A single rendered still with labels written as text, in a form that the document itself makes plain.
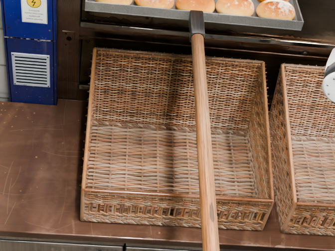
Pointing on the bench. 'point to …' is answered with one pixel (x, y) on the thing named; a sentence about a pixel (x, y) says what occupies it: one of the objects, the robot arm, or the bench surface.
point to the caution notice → (34, 11)
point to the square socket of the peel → (196, 23)
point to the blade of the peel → (261, 22)
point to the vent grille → (31, 69)
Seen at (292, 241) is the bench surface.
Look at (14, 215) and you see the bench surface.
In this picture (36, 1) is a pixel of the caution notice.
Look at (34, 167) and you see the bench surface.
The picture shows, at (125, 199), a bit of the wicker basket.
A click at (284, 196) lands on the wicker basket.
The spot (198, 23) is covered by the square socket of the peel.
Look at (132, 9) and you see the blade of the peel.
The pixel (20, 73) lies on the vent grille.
